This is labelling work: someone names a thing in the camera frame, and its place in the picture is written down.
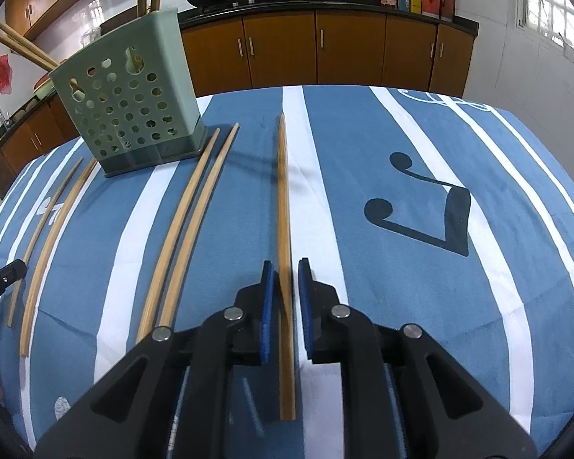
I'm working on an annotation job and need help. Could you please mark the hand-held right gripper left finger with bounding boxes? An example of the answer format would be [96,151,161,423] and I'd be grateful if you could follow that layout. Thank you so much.
[33,260,276,459]

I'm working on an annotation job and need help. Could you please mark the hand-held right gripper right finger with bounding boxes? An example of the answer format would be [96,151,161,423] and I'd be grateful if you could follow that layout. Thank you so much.
[297,257,539,459]

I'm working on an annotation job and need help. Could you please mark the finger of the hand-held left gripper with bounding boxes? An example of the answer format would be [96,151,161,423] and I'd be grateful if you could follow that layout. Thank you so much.
[0,259,28,298]

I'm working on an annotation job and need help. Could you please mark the green perforated utensil holder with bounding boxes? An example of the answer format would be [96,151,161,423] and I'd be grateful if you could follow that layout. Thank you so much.
[48,7,210,180]

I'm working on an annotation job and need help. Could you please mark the blue striped tablecloth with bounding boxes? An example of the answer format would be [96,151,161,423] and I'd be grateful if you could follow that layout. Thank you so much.
[0,83,574,459]

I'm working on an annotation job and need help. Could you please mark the green basin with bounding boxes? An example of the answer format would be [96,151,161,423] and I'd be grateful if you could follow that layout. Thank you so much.
[33,74,55,99]

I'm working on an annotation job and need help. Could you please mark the wooden base cabinets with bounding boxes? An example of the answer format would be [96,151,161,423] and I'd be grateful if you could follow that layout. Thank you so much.
[0,7,474,202]

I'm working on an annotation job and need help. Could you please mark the black kitchen countertop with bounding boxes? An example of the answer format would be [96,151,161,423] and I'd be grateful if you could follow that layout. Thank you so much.
[0,0,479,168]

